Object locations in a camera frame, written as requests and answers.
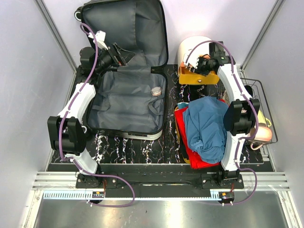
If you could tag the plain pink mug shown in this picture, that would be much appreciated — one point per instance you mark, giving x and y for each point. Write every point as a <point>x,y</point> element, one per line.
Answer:
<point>262,137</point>

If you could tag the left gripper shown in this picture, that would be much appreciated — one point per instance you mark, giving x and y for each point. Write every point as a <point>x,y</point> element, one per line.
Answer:
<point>119,56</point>

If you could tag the black marble mat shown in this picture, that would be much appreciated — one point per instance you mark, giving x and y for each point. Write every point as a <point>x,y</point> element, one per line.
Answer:
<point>107,149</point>

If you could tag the round cosmetic jar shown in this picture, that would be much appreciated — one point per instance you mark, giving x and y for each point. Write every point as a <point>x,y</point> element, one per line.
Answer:
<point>156,91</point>

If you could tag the red cloth garment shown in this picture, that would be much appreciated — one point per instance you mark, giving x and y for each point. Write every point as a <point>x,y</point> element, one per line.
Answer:
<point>195,160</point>

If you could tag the yellow green mug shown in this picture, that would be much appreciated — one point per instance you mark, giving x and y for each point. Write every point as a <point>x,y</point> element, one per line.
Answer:
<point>263,120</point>

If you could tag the teal cream cartoon towel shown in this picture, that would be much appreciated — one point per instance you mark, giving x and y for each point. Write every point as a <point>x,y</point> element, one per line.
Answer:
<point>182,105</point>

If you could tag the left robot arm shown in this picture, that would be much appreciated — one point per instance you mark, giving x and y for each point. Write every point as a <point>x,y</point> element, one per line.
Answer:
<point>66,133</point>

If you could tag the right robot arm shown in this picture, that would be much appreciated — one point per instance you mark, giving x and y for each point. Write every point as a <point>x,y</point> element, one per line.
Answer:
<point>241,115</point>

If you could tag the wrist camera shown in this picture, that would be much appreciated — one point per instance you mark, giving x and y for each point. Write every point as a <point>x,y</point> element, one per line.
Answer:
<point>100,38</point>
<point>190,62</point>

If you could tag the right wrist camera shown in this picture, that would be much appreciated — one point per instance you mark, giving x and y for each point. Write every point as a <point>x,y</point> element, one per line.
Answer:
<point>190,62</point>

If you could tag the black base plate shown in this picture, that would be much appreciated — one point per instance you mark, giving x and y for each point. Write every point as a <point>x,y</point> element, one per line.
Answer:
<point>147,181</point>

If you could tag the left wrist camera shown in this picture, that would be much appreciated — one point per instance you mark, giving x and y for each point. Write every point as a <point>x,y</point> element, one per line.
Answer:
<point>100,38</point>

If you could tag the white orange drawer cabinet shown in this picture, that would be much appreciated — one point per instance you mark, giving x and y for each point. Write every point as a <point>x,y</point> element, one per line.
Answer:
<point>190,54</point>

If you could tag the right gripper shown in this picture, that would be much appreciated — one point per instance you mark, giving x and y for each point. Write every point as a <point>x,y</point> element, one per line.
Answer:
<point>198,70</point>

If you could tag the white black space suitcase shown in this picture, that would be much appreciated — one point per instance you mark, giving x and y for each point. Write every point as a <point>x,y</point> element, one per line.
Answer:
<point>123,105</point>

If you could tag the black wire dish rack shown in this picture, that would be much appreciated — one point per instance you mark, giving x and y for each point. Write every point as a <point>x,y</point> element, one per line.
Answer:
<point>259,93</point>

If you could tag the blue cloth garment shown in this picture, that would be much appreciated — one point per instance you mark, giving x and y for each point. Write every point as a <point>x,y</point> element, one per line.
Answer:
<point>204,128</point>

